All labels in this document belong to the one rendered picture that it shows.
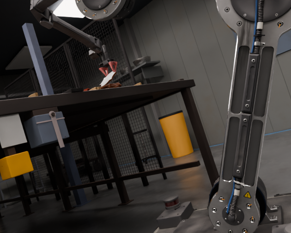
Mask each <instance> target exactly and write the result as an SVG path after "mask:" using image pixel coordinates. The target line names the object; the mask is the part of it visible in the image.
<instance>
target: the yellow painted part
mask: <svg viewBox="0 0 291 233"><path fill-rule="evenodd" d="M3 149H4V153H5V156H6V157H4V158H2V159H0V174H1V177H2V180H7V179H11V178H14V177H17V176H20V175H23V174H26V173H29V172H32V171H33V170H34V169H33V166H32V163H31V159H30V156H29V152H28V151H26V152H22V153H18V154H16V151H15V147H14V146H10V147H6V148H3Z"/></svg>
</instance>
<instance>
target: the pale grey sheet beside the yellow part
mask: <svg viewBox="0 0 291 233"><path fill-rule="evenodd" d="M26 142H27V140H26V137H25V133H24V130H23V126H22V123H21V120H20V117H19V114H12V115H6V116H0V144H1V147H2V148H6V147H10V146H14V145H18V144H22V143H26Z"/></svg>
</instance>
